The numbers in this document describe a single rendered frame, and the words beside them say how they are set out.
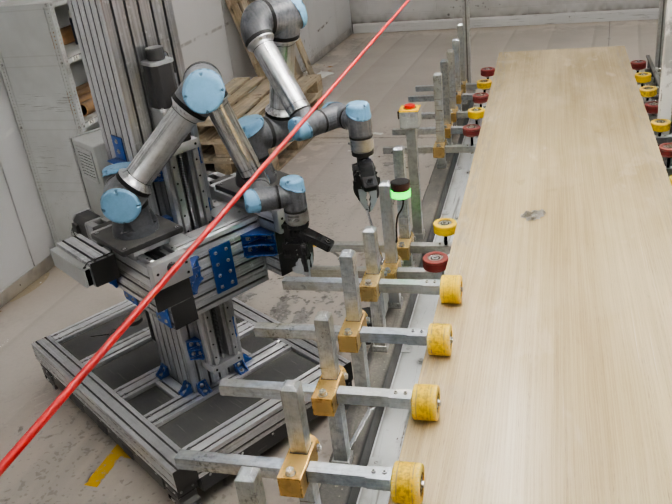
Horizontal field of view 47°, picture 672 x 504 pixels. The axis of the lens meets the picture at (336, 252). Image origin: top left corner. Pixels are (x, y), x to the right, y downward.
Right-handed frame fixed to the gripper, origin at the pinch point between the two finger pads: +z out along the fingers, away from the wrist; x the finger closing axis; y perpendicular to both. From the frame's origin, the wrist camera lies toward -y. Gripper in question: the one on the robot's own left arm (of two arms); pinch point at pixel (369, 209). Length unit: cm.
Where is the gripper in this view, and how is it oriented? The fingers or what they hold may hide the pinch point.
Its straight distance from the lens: 251.7
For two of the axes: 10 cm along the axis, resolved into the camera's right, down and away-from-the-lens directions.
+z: 1.2, 8.7, 4.7
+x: -9.9, 1.6, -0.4
